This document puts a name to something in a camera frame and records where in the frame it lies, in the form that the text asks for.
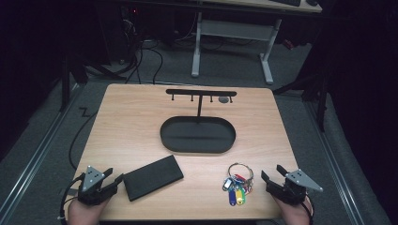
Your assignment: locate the bundle of black cables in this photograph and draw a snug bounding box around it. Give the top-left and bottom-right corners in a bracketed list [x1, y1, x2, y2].
[120, 12, 164, 85]

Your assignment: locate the person's left hand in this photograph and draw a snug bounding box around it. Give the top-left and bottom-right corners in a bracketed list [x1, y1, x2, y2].
[67, 197, 109, 225]

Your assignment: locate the desk with white legs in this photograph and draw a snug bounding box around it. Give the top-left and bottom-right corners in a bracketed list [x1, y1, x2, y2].
[191, 0, 323, 85]

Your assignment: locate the hand-held gripper cable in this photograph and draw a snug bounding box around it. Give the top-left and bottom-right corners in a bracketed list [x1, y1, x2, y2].
[58, 172, 86, 225]
[300, 195, 314, 225]

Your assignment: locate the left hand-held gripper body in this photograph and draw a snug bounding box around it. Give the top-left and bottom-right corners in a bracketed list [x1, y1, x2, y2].
[77, 165, 118, 206]

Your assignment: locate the left hand-held gripper cable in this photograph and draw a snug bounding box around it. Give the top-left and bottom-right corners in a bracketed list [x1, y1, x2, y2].
[58, 172, 86, 225]

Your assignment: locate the black tray stand with hooks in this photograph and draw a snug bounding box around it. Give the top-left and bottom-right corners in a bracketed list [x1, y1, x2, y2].
[160, 88, 237, 155]

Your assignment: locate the person's right hand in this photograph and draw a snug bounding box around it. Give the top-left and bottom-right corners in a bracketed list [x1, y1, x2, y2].
[273, 195, 314, 225]

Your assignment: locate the key bunch with coloured tags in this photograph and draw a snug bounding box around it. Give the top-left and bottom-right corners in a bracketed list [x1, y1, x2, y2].
[222, 162, 255, 206]

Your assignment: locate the black floor cable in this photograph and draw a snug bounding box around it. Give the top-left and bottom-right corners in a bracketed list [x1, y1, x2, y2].
[69, 111, 99, 172]

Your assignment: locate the black metal stand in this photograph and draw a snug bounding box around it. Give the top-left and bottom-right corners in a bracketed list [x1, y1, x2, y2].
[272, 69, 329, 133]
[59, 52, 89, 113]

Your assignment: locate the black keyboard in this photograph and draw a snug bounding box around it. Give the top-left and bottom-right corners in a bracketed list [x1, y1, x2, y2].
[269, 0, 302, 8]

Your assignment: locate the black wallet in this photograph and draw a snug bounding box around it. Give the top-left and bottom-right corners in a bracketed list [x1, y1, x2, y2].
[122, 154, 185, 203]

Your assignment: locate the metal floor rail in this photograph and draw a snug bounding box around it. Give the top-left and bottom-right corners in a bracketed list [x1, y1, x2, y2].
[303, 101, 365, 225]
[0, 83, 81, 219]

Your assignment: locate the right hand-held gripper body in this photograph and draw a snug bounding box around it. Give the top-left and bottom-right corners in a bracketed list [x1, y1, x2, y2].
[266, 169, 324, 206]

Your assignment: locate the right hand-held gripper cable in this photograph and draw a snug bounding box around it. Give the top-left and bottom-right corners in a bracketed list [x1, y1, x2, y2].
[300, 195, 314, 225]

